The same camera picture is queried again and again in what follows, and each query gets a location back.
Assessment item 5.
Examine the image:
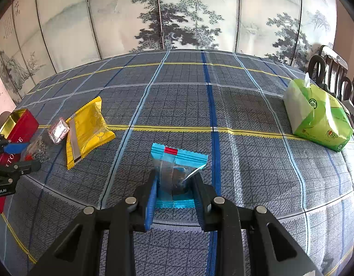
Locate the green tissue pack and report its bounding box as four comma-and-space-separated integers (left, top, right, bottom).
283, 73, 354, 152

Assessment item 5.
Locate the painted landscape folding screen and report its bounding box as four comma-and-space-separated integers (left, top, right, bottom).
0, 0, 338, 107

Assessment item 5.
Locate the dark speckled snack packet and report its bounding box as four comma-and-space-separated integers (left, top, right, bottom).
21, 134, 55, 161

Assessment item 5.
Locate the red tin box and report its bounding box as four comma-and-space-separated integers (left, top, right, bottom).
0, 109, 39, 214

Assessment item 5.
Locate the small clear brown cake packet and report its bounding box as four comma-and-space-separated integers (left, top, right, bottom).
48, 117, 70, 145

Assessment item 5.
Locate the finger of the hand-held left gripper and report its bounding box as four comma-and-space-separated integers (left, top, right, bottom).
0, 160, 42, 180
0, 134, 31, 157

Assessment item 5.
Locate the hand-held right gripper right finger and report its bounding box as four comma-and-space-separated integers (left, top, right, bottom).
191, 174, 324, 276

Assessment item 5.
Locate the yellow snack packet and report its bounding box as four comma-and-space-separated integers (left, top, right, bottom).
65, 96, 116, 170

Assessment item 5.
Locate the blue-edged clear snack packet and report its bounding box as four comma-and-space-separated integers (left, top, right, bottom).
150, 143, 208, 209

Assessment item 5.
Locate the blue plaid tablecloth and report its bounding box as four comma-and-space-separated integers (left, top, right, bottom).
0, 49, 354, 276

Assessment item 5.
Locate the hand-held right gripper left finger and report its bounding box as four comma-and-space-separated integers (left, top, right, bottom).
29, 169, 159, 276

